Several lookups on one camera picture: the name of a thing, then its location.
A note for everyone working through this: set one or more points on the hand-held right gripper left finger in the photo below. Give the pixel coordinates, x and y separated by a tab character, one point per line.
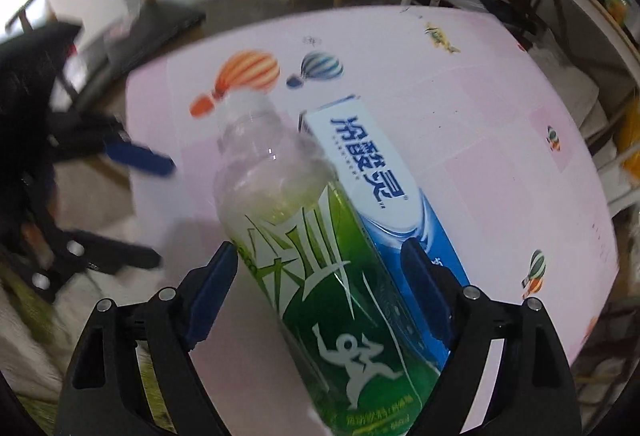
212	296

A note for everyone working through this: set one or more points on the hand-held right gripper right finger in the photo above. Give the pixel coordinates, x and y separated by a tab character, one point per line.
425	286

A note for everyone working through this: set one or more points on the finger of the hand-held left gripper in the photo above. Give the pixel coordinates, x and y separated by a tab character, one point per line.
110	251
145	160

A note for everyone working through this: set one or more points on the green plastic bottle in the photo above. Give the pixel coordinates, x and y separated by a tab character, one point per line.
325	276

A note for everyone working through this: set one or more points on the blue toothpaste box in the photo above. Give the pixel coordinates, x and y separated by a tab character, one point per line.
370	166

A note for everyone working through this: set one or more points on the pink printed tablecloth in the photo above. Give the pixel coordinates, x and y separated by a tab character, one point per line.
475	91

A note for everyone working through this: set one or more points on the white woven sack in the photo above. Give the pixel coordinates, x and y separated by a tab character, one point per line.
575	91

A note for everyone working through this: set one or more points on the yellow bag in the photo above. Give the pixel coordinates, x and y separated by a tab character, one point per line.
631	141

